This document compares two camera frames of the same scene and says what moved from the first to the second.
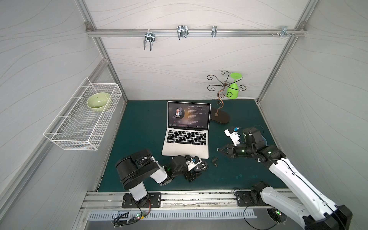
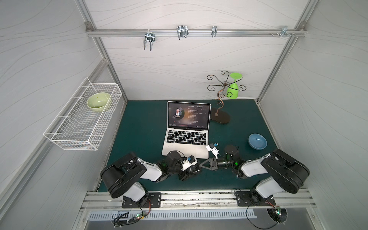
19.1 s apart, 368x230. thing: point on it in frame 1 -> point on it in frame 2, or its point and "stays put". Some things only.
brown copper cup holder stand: x=223 y=86 stays put
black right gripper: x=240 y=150 -> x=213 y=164
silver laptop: x=188 y=124 stays put
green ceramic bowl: x=97 y=102 stays put
